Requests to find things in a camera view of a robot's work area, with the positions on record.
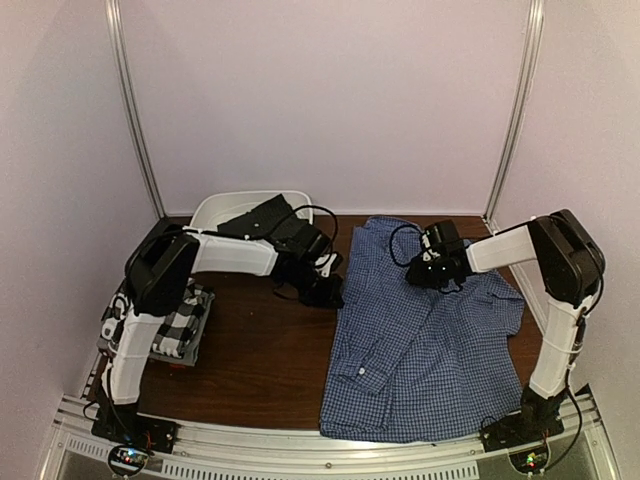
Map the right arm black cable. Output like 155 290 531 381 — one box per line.
388 222 464 296

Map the black white plaid folded shirt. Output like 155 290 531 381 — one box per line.
97 278 215 367

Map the left aluminium frame post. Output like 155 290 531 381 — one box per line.
105 0 166 218

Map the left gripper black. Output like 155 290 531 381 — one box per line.
284 265 342 309

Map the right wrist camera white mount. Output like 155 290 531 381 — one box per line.
421 232 439 262

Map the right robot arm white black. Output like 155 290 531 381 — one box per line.
402 209 606 442

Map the aluminium frame post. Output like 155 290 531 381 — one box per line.
483 0 545 226
105 0 166 218

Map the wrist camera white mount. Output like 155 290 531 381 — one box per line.
315 252 343 278
421 232 439 262

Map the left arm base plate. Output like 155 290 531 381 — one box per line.
91 411 178 454

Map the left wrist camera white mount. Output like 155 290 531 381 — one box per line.
315 252 343 278

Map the right aluminium frame post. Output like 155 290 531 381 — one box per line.
483 0 545 226

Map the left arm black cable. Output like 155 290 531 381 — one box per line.
269 203 341 301

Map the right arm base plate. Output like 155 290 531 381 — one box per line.
479 413 564 452

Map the white plastic tub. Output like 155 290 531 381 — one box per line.
190 190 311 230

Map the black patterned shirt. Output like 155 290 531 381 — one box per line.
217 194 309 239

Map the blue checked long sleeve shirt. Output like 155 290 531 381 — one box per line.
319 216 525 443

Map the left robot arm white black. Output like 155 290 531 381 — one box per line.
98 213 344 444

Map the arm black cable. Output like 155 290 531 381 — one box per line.
269 203 341 301
388 222 464 296

